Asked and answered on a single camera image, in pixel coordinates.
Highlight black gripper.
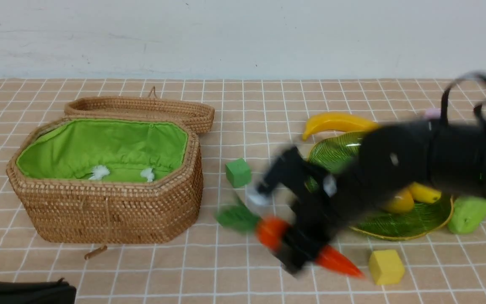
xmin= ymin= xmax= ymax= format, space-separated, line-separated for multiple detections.
xmin=275 ymin=161 xmax=395 ymax=275

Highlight orange plastic carrot green leaves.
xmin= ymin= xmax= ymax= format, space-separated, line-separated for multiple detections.
xmin=216 ymin=196 xmax=365 ymax=278

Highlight orange yellow plastic mango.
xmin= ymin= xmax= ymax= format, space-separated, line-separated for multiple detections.
xmin=381 ymin=189 xmax=415 ymax=214

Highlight yellow plastic banana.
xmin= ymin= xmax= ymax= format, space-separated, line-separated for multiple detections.
xmin=301 ymin=112 xmax=380 ymax=141

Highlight yellow plastic lemon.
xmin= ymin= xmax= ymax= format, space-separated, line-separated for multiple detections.
xmin=408 ymin=183 xmax=442 ymax=204

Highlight light green plastic cucumber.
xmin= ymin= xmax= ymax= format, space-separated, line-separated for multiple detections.
xmin=448 ymin=196 xmax=486 ymax=234

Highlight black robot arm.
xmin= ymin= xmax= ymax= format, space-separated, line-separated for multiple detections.
xmin=273 ymin=119 xmax=486 ymax=275

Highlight yellow foam cube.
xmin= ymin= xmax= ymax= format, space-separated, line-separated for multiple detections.
xmin=368 ymin=250 xmax=405 ymax=285

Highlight green foam cube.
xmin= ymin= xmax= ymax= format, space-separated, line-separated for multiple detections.
xmin=224 ymin=158 xmax=251 ymax=188

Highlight green glass leaf plate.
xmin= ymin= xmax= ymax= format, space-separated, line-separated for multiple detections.
xmin=307 ymin=131 xmax=454 ymax=241

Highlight checkered beige tablecloth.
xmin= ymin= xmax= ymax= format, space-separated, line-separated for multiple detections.
xmin=0 ymin=79 xmax=486 ymax=304

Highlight woven wicker basket lid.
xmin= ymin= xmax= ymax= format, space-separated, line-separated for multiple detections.
xmin=64 ymin=87 xmax=215 ymax=133

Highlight light pink foam cube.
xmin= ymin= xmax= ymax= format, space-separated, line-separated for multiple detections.
xmin=424 ymin=108 xmax=441 ymax=119

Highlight wooden basket toggle clasp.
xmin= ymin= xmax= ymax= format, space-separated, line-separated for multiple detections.
xmin=84 ymin=244 xmax=108 ymax=260

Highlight woven wicker basket green lining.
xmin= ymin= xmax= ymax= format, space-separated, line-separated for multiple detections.
xmin=6 ymin=117 xmax=204 ymax=244

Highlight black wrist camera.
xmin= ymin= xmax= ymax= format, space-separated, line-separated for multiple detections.
xmin=247 ymin=145 xmax=337 ymax=211

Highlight black cable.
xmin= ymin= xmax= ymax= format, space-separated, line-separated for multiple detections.
xmin=439 ymin=72 xmax=486 ymax=127

